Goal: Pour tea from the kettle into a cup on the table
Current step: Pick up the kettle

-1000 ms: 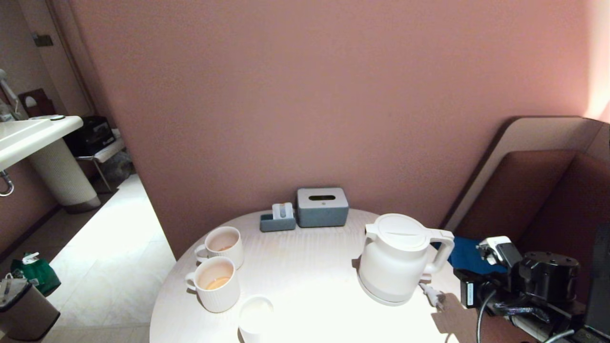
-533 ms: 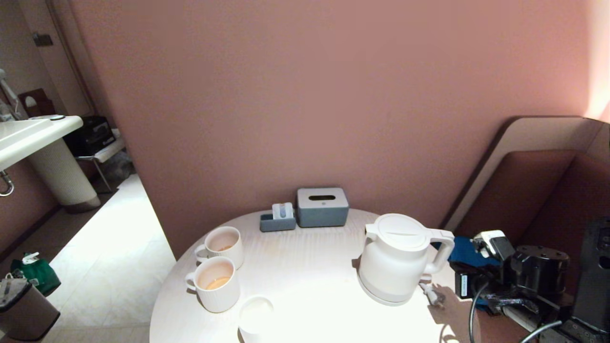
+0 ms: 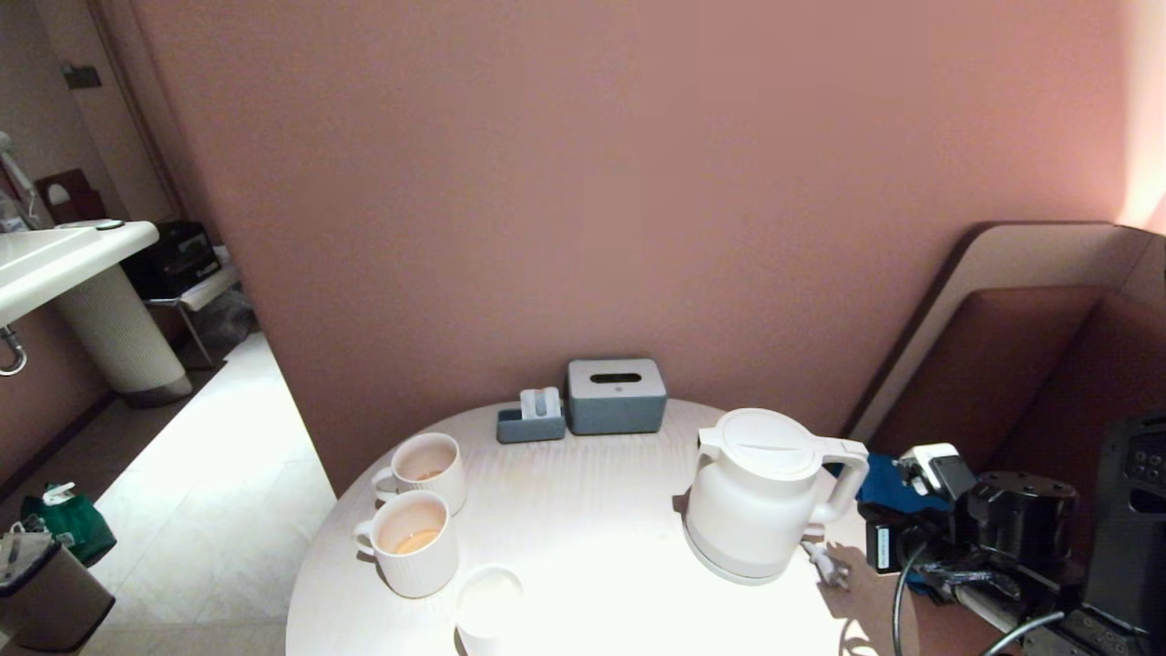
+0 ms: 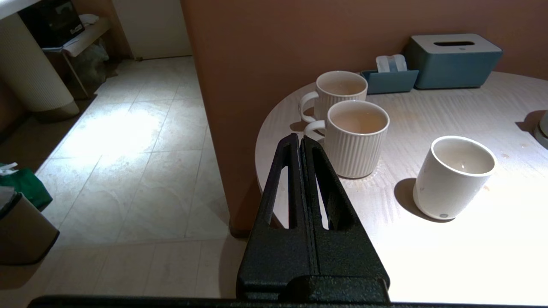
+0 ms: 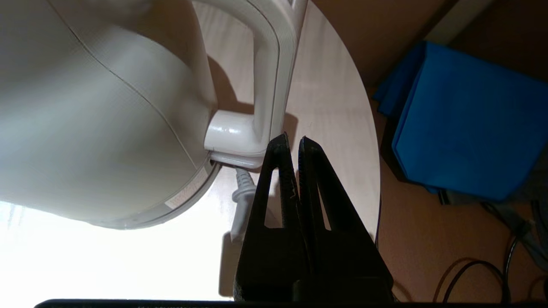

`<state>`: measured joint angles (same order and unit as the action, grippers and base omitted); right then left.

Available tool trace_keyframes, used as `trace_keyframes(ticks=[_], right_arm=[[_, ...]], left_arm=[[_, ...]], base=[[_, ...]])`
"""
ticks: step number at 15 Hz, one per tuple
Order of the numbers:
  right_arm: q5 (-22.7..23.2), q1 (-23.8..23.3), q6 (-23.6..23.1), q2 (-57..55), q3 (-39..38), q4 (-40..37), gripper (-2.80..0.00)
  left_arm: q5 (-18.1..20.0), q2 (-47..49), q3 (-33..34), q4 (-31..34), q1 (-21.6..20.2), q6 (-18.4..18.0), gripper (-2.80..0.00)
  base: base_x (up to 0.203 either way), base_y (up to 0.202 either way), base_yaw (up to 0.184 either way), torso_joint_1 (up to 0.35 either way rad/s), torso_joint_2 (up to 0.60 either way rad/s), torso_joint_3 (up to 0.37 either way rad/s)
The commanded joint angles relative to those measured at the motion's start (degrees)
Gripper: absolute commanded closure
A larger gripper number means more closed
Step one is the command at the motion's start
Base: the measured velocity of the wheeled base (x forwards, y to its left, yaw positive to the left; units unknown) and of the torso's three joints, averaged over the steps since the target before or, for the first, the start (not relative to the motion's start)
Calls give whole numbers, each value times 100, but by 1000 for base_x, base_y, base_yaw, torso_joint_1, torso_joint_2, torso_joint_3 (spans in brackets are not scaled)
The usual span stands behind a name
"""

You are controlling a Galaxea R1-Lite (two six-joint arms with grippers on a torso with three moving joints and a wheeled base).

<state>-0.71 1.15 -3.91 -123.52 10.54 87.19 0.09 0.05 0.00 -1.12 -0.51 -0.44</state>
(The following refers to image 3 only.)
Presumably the white ribbed mug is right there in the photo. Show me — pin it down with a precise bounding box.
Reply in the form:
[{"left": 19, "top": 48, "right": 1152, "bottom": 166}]
[
  {"left": 353, "top": 490, "right": 460, "bottom": 600},
  {"left": 372, "top": 432, "right": 467, "bottom": 516}
]

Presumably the brown wall holder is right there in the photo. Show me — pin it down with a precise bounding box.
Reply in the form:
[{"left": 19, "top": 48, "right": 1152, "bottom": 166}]
[{"left": 35, "top": 169, "right": 106, "bottom": 226}]

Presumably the chrome sink faucet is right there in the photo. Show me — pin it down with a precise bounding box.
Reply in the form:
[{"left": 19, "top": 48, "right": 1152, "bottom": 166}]
[{"left": 0, "top": 132, "right": 42, "bottom": 231}]

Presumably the white metal-leg rack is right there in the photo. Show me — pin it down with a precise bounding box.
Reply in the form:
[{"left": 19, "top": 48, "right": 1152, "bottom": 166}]
[{"left": 146, "top": 260, "right": 242, "bottom": 370}]

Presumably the grey round kettle base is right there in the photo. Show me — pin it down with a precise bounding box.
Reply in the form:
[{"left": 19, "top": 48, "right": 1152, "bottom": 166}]
[{"left": 683, "top": 524, "right": 812, "bottom": 586}]

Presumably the brown upholstered bench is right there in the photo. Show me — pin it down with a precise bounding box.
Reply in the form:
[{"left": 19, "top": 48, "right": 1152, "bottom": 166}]
[{"left": 865, "top": 287, "right": 1166, "bottom": 656}]

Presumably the white pedestal sink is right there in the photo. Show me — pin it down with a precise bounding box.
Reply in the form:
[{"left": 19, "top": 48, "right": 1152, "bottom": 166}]
[{"left": 0, "top": 220, "right": 160, "bottom": 327}]

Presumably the grey plastic bag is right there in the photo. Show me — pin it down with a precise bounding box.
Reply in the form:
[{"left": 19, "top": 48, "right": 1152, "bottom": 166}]
[{"left": 196, "top": 292, "right": 258, "bottom": 354}]

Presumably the white power plug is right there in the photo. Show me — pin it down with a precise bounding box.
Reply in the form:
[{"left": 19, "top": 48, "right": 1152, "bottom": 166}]
[{"left": 802, "top": 540, "right": 854, "bottom": 590}]

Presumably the green bag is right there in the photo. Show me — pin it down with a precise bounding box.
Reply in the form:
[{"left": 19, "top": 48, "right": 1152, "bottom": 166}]
[{"left": 20, "top": 483, "right": 118, "bottom": 568}]

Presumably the white ribbed sink pedestal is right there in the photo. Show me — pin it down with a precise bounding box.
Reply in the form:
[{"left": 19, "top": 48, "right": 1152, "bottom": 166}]
[{"left": 52, "top": 264, "right": 194, "bottom": 408}]

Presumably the small grey sachet holder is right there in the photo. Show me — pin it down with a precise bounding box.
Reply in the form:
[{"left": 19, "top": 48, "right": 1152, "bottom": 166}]
[{"left": 496, "top": 405, "right": 568, "bottom": 445}]

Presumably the smooth white handleless cup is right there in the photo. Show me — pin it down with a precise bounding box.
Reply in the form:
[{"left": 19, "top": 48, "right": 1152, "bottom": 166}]
[{"left": 454, "top": 565, "right": 527, "bottom": 656}]

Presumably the black box appliance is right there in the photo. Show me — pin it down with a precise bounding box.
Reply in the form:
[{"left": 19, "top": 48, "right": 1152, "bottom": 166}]
[{"left": 121, "top": 221, "right": 222, "bottom": 300}]

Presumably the white electric kettle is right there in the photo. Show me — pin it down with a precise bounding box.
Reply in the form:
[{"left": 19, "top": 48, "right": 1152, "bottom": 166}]
[{"left": 685, "top": 407, "right": 871, "bottom": 577}]

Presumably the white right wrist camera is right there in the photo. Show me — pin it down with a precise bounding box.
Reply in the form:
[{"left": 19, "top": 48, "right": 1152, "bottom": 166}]
[{"left": 897, "top": 444, "right": 977, "bottom": 504}]

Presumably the brown waste bin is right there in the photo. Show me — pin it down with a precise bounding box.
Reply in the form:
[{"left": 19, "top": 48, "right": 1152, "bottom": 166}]
[{"left": 0, "top": 521, "right": 117, "bottom": 653}]

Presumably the blue folded cloth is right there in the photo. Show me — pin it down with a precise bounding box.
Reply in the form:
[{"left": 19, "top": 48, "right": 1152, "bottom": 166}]
[{"left": 824, "top": 453, "right": 939, "bottom": 598}]

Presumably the grey blue tissue box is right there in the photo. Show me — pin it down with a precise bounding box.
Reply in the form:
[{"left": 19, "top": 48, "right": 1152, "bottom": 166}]
[{"left": 567, "top": 358, "right": 668, "bottom": 436}]

